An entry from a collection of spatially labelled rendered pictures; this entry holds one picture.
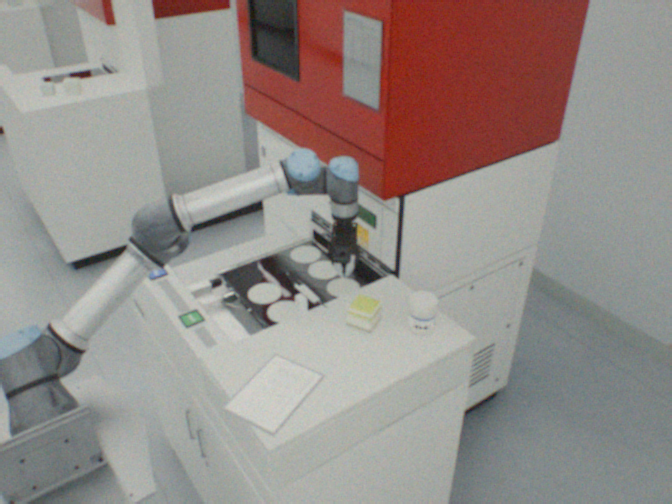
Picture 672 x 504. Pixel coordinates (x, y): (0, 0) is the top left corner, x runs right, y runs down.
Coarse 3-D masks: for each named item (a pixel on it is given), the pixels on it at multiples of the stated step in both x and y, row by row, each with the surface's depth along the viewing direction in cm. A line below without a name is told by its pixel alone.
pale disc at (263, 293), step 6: (252, 288) 185; (258, 288) 185; (264, 288) 185; (270, 288) 185; (276, 288) 185; (252, 294) 183; (258, 294) 183; (264, 294) 183; (270, 294) 183; (276, 294) 183; (252, 300) 181; (258, 300) 181; (264, 300) 181; (270, 300) 181
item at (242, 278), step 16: (272, 256) 200; (288, 256) 200; (320, 256) 200; (224, 272) 192; (240, 272) 193; (256, 272) 193; (272, 272) 193; (288, 272) 192; (304, 272) 192; (240, 288) 185; (288, 288) 186; (320, 288) 185; (256, 304) 179; (272, 304) 179; (320, 304) 179; (272, 320) 173
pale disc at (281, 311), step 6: (276, 306) 178; (282, 306) 178; (288, 306) 178; (294, 306) 178; (270, 312) 176; (276, 312) 176; (282, 312) 176; (288, 312) 176; (294, 312) 176; (270, 318) 174; (276, 318) 174; (282, 318) 174; (288, 318) 173
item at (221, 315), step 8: (208, 312) 179; (216, 312) 179; (224, 312) 179; (216, 320) 176; (224, 320) 176; (232, 320) 176; (224, 328) 173; (232, 328) 173; (240, 328) 173; (232, 336) 170; (240, 336) 170; (248, 336) 170
